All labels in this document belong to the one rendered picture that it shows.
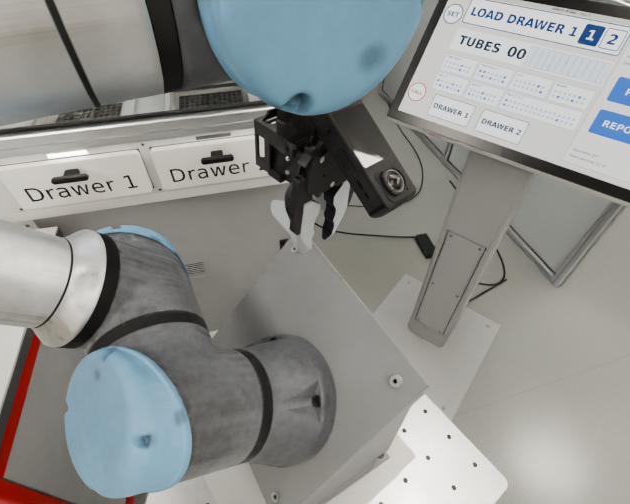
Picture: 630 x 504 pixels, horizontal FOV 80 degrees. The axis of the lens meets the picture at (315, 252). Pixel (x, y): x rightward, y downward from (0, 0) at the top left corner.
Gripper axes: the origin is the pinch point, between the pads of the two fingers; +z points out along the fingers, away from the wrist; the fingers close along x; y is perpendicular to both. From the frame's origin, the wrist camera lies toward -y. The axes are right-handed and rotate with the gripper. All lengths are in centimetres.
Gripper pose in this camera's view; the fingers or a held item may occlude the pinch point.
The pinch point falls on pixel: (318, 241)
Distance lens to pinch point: 45.4
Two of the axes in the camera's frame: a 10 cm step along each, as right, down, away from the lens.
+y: -7.0, -5.6, 4.4
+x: -7.1, 4.8, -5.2
